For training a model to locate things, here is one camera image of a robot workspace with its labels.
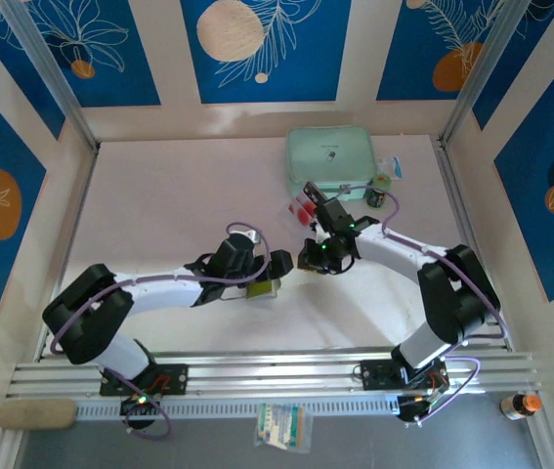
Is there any dark bottle with green lid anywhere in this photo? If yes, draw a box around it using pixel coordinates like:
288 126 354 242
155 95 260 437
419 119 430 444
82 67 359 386
363 170 395 210

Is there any mint green lidded container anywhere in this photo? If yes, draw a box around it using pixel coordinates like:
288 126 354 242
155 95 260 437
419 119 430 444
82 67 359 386
284 125 376 199

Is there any blue white small packet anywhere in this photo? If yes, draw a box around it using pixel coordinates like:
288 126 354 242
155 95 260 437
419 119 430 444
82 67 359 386
377 154 404 181

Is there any clear bag of packets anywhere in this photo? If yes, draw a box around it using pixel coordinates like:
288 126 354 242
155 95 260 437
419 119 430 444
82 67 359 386
253 402 315 454

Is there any brown bottle with orange cap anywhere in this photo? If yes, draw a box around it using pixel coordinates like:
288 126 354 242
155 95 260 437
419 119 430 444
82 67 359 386
499 393 544 421

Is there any beige rounded foam pad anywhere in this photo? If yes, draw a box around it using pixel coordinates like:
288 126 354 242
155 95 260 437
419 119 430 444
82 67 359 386
0 398 79 431

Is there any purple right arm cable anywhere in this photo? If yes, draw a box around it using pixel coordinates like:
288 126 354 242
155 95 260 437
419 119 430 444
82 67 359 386
337 185 511 427

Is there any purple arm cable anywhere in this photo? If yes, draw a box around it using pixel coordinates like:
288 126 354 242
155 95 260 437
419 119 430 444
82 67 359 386
337 185 511 427
50 222 272 442

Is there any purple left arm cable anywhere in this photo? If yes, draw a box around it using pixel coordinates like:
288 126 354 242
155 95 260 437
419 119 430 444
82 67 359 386
50 222 272 442

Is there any aluminium mounting rail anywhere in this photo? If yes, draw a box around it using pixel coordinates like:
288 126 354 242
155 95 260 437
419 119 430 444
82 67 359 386
5 347 542 398

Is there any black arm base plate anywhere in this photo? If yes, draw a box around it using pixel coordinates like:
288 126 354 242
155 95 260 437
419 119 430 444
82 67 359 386
360 359 448 392
99 363 190 397

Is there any slotted grey cable duct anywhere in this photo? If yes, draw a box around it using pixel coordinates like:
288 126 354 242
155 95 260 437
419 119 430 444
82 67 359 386
74 394 401 420

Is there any aluminium side rail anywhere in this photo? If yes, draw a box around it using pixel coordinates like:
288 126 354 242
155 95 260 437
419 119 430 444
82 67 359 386
35 144 101 362
431 136 513 351

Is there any aluminium frame post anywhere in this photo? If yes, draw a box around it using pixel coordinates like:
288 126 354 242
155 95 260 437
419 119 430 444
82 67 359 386
438 0 535 147
0 0 101 152

